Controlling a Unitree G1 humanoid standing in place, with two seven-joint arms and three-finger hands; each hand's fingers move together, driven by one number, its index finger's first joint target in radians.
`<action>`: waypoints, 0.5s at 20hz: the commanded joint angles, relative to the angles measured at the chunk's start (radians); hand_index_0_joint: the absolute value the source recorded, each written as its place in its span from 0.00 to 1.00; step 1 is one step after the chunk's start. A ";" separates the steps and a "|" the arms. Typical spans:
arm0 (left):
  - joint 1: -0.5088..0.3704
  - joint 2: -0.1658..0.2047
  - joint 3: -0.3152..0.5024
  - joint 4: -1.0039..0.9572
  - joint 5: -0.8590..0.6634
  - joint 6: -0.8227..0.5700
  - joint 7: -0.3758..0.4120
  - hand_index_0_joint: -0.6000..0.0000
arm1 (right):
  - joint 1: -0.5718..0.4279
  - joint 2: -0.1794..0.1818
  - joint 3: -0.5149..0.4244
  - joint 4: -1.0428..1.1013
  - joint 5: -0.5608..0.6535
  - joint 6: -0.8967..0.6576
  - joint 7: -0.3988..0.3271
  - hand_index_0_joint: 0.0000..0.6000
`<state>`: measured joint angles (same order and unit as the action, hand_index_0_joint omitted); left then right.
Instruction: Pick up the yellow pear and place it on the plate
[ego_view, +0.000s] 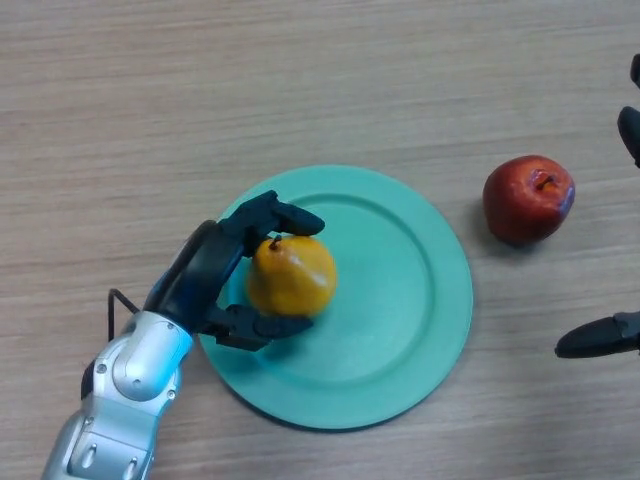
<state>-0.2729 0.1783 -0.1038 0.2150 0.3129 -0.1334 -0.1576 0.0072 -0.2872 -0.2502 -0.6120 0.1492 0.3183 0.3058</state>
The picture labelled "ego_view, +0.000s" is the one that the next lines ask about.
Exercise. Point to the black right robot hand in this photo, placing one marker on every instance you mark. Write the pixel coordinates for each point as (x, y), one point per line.
(595, 337)

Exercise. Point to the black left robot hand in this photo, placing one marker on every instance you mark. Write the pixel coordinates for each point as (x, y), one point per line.
(200, 280)

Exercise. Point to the yellow pear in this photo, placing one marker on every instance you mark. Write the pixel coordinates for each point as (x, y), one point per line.
(295, 280)

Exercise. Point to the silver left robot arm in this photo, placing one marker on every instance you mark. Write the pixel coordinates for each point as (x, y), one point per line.
(135, 365)

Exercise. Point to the green round plate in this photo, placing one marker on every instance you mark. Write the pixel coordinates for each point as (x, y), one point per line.
(390, 300)

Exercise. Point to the red apple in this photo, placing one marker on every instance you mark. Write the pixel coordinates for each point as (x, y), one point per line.
(520, 210)

